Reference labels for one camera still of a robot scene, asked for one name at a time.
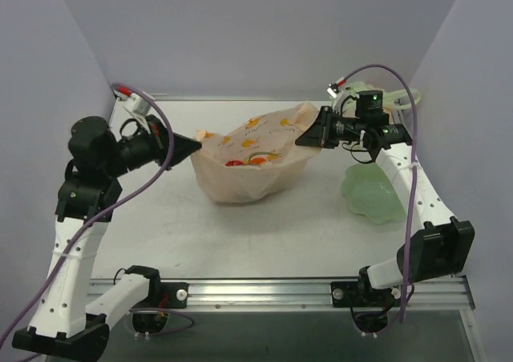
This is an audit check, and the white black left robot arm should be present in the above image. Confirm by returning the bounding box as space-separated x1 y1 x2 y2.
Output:
7 115 201 361

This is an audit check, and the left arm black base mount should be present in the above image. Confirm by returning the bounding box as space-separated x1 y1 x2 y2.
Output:
135 281 189 309

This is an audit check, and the red fake apple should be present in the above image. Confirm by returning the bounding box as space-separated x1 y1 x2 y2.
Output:
225 160 244 167

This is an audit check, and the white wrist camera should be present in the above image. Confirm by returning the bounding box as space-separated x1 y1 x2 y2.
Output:
326 82 353 109
119 87 150 117

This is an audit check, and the green red fake mango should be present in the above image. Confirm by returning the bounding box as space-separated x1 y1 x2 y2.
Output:
245 151 281 164

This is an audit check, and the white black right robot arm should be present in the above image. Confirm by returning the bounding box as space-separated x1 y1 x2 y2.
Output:
295 90 475 305

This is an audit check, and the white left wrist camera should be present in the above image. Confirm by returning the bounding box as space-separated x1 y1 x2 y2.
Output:
119 87 150 117

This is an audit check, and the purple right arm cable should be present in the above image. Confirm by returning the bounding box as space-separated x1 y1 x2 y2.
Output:
335 62 421 324

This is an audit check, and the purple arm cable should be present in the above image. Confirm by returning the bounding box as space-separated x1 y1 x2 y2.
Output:
0 82 196 339
335 62 421 324

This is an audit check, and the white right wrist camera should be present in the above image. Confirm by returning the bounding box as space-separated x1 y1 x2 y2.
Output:
326 82 353 109

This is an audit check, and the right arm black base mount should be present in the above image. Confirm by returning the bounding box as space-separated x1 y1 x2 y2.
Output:
330 279 400 308

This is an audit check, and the orange fake orange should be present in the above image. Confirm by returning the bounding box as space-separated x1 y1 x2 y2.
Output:
248 157 267 165

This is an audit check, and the tied green bag of fruit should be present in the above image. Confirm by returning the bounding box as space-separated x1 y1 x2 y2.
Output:
341 81 422 115

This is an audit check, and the aluminium table edge rail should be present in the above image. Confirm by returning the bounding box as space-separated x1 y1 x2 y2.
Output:
139 277 475 312

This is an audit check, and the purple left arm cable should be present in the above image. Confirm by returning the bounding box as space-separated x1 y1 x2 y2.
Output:
0 82 196 339

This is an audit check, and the pale green scalloped plate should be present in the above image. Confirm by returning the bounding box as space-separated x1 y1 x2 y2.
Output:
341 163 406 225

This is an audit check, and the translucent orange banana-print bag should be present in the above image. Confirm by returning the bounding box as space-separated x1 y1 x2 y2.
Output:
191 102 320 203

